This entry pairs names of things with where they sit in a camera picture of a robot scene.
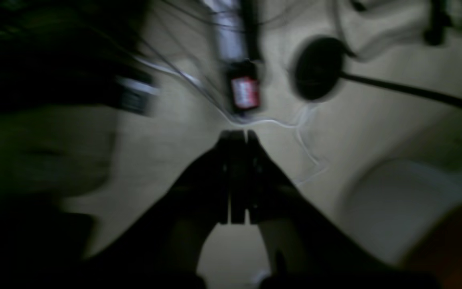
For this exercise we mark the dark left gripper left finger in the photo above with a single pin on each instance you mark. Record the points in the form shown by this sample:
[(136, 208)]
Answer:
[(162, 248)]

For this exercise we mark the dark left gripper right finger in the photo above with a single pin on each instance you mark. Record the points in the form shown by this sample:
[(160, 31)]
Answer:
[(305, 249)]

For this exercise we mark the red labelled black device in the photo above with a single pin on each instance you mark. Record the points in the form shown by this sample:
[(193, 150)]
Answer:
[(243, 86)]

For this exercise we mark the black round floor object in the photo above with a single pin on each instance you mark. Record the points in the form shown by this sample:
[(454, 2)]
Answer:
[(317, 67)]

